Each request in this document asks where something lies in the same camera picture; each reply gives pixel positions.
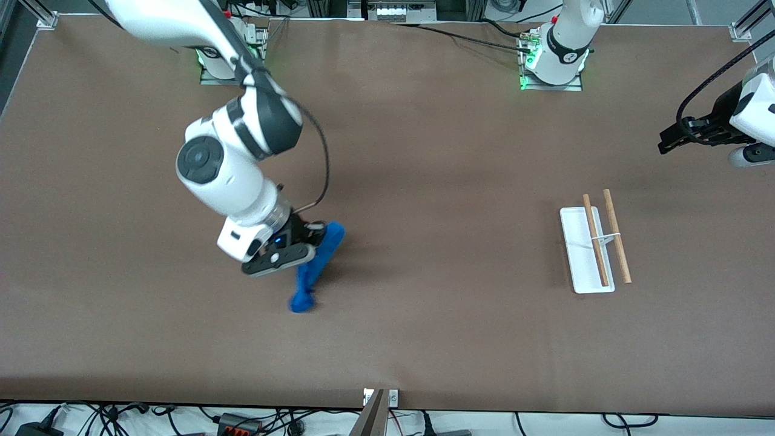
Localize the black right arm wrist cable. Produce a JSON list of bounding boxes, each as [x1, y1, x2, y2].
[[291, 100, 332, 216]]

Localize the aluminium frame profile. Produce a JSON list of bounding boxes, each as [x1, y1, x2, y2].
[[17, 0, 60, 30], [729, 0, 775, 42]]

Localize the silver table edge bracket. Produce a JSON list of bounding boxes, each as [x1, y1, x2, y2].
[[363, 389, 400, 408]]

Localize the long black table cable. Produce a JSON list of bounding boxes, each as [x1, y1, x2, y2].
[[392, 22, 533, 54]]

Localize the black adapter with orange connector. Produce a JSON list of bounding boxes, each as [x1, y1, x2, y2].
[[217, 413, 262, 436]]

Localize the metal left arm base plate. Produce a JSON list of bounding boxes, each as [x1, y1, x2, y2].
[[519, 29, 584, 92]]

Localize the black power adapter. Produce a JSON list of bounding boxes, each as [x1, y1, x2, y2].
[[15, 421, 62, 436]]

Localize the white power strip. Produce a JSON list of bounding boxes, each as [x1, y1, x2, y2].
[[367, 0, 437, 22]]

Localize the short black table cable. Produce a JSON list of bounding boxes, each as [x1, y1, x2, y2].
[[480, 19, 526, 39]]

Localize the blue towel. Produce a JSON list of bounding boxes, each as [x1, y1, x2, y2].
[[288, 222, 346, 314]]

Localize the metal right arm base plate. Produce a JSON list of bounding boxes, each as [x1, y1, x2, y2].
[[199, 27, 268, 86]]

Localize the white towel rack wooden rods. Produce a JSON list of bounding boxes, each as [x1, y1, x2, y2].
[[559, 189, 633, 295]]

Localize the black arm wrist cable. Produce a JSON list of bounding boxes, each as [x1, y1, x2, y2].
[[676, 29, 775, 144], [291, 100, 332, 216]]

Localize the looped black floor cable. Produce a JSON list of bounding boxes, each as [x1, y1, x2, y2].
[[601, 413, 659, 429]]

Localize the dark grey metal pole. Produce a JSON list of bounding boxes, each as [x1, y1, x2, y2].
[[348, 389, 389, 436]]

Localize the black left arm wrist cable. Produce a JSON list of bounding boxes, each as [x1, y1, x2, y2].
[[676, 29, 775, 144]]

